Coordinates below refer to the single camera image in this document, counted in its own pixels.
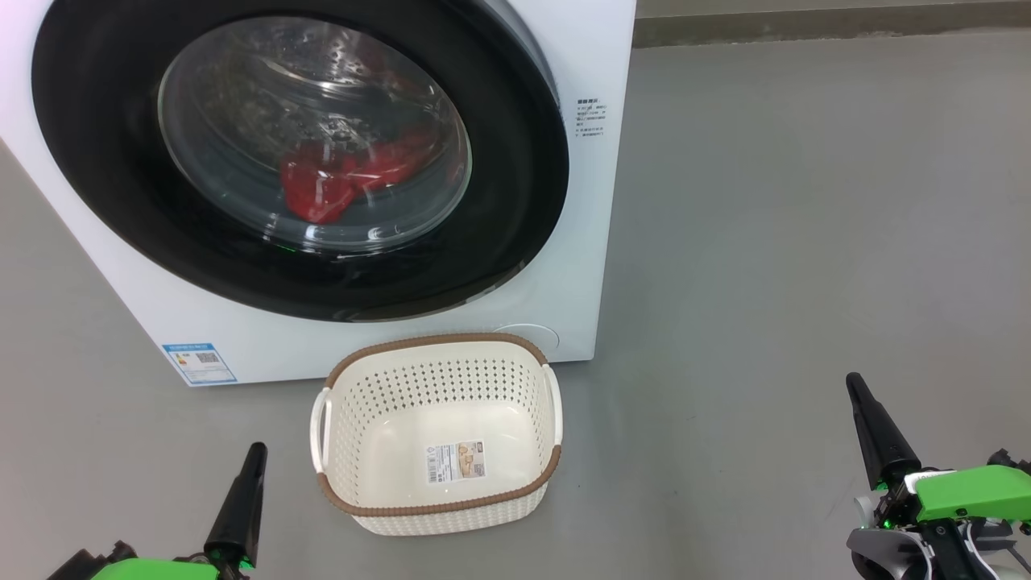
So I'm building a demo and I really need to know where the cream perforated basket brown rim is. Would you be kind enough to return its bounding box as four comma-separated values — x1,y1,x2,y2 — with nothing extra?
310,332,564,537

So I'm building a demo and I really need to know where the blue energy label sticker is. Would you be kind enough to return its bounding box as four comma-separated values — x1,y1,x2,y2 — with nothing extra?
161,342,238,387

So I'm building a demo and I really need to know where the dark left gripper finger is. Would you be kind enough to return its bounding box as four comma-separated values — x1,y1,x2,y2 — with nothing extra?
203,441,268,570

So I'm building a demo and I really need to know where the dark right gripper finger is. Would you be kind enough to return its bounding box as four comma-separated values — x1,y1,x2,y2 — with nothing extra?
845,371,922,490

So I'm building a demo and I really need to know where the white product label sticker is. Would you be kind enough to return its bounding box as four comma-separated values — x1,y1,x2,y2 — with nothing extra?
425,439,487,486

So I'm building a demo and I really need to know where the red basketball jersey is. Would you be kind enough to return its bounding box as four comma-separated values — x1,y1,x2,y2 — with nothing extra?
279,121,441,226

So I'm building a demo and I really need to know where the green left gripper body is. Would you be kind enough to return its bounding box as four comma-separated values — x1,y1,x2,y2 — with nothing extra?
90,553,255,580

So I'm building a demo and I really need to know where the round white filter cover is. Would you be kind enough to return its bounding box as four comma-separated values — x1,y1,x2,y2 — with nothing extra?
492,323,560,353

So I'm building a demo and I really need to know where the black round glass washer door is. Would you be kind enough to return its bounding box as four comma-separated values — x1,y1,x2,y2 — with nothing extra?
31,0,570,323

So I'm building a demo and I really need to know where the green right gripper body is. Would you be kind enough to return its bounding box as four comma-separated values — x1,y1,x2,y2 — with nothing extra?
845,465,1031,580

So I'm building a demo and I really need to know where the white front-load washing machine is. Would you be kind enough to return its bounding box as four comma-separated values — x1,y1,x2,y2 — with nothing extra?
0,0,637,387

